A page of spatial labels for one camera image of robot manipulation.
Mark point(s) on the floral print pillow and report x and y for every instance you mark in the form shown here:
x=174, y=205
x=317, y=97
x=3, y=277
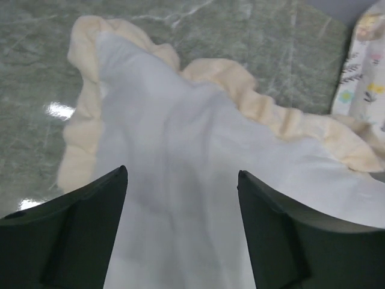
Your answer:
x=360, y=93

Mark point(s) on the grey pillowcase with cream trim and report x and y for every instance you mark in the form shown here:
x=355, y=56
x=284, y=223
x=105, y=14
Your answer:
x=184, y=136

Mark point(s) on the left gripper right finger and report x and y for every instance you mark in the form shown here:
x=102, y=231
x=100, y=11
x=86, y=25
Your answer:
x=293, y=246

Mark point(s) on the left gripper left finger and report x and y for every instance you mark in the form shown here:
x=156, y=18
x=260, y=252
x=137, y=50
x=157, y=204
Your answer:
x=66, y=242

